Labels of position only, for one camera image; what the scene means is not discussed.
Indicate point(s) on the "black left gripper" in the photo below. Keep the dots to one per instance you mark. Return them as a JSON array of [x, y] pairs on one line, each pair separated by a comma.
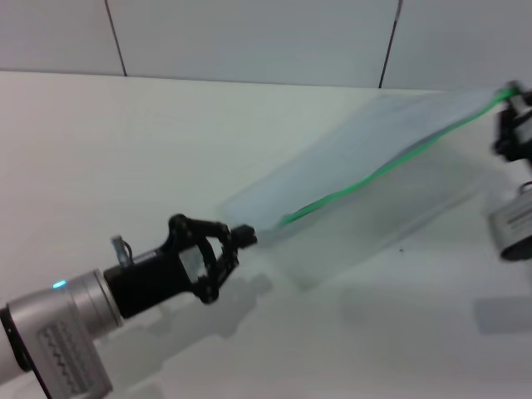
[[158, 278]]

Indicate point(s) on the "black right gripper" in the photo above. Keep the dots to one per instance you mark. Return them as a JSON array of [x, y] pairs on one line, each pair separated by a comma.
[[517, 124]]

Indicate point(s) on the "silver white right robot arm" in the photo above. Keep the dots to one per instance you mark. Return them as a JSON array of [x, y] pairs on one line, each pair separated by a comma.
[[513, 226]]

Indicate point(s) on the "clear green-zip document bag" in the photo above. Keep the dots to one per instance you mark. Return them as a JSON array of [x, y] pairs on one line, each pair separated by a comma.
[[374, 145]]

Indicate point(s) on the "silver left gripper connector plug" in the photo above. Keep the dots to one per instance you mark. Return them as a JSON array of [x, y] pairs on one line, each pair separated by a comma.
[[120, 251]]

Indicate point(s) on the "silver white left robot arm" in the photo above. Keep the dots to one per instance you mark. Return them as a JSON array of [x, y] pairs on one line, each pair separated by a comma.
[[62, 332]]

